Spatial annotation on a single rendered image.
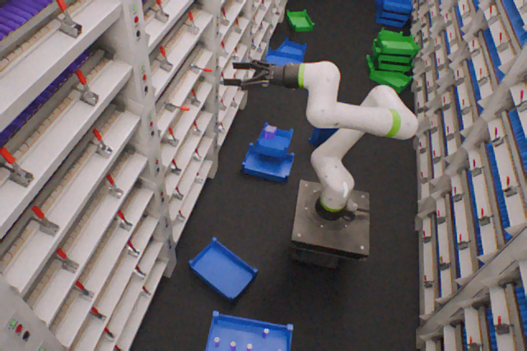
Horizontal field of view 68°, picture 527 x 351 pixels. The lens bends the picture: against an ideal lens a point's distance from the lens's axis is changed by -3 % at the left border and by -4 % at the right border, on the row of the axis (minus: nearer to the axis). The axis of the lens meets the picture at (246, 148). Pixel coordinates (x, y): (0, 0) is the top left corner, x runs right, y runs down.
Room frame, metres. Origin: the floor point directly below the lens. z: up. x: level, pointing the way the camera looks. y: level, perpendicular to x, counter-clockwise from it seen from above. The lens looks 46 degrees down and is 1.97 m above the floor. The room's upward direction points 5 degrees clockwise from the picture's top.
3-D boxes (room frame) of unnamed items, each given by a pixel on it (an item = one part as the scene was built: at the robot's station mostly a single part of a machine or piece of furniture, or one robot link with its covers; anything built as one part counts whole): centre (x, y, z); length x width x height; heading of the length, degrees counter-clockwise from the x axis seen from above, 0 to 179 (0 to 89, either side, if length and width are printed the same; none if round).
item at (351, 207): (1.17, -0.50, 0.39); 0.26 x 0.15 x 0.06; 81
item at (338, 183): (1.19, -0.44, 0.51); 0.16 x 0.13 x 0.19; 20
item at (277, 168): (1.74, -0.15, 0.04); 0.30 x 0.20 x 0.08; 78
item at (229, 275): (0.97, 0.06, 0.04); 0.30 x 0.20 x 0.08; 55
